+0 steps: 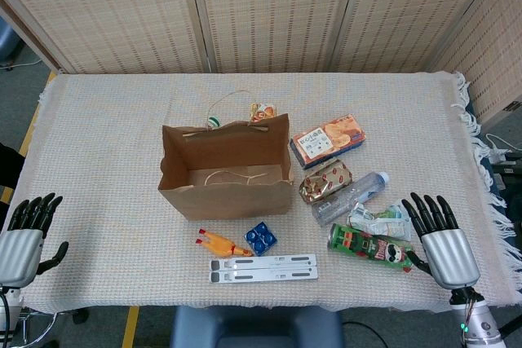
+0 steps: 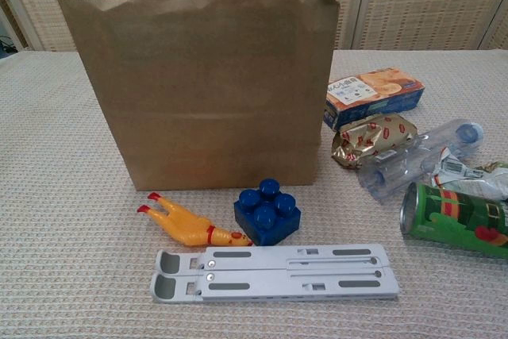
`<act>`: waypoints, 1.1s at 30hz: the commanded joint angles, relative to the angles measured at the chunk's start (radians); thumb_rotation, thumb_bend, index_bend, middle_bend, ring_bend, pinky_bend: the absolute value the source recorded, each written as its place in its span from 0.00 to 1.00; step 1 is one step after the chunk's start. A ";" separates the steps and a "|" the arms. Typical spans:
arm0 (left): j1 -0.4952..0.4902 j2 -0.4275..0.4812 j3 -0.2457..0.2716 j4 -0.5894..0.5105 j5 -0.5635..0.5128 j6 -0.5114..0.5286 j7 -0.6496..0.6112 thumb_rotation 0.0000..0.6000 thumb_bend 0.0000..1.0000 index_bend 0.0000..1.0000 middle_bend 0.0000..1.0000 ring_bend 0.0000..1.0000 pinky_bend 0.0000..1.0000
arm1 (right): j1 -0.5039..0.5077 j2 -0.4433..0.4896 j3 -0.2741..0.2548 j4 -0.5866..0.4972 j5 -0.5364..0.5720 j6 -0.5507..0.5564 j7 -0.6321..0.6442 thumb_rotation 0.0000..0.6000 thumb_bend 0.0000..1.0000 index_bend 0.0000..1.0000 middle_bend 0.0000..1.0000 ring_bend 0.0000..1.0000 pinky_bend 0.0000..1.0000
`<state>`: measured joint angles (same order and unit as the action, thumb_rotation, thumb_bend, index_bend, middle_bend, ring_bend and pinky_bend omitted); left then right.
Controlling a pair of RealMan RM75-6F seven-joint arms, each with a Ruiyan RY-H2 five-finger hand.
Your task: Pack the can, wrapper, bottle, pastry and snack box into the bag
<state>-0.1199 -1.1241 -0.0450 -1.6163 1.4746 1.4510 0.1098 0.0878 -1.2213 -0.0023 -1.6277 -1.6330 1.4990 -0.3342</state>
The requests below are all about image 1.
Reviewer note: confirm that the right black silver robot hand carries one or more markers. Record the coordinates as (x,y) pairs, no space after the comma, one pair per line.
(448,256)

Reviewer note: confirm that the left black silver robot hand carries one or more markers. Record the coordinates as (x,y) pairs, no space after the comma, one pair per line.
(20,254)

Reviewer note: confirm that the silver white wrapper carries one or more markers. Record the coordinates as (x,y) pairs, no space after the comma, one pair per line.
(387,223)

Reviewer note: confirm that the green chips can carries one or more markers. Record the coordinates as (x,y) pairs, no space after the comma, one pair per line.
(363,247)

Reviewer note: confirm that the clear plastic water bottle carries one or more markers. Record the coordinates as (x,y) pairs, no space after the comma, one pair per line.
(355,195)

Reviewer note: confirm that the gold snack pack red print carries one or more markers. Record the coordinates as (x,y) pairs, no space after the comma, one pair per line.
(324,181)

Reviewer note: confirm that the orange blue biscuit box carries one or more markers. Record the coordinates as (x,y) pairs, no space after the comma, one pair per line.
(326,140)

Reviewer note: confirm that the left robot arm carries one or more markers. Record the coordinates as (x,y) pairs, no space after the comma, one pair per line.
(8,311)

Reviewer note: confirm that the brown paper bag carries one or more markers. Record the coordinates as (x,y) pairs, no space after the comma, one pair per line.
(228,201)

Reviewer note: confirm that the orange snack packet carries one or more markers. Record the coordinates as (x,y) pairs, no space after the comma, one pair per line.
(263,112)

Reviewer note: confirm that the chrome stool base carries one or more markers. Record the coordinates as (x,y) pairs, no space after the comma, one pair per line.
(32,327)

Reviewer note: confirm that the white power strip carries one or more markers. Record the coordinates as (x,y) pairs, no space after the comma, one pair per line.
(503,154)

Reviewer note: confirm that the beige woven tablecloth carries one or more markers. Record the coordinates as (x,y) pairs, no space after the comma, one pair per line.
(102,160)

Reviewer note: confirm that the grey folding laptop stand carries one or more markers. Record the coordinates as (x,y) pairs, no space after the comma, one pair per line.
(265,268)

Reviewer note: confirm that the blue building block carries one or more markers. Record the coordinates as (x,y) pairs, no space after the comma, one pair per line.
(261,238)

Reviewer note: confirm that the yellow rubber chicken toy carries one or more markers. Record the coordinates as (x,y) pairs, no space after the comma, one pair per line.
(218,244)

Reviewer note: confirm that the green white striped item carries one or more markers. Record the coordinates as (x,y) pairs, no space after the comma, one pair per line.
(213,122)

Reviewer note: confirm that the woven folding screen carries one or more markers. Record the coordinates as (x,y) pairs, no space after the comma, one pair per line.
(265,10)

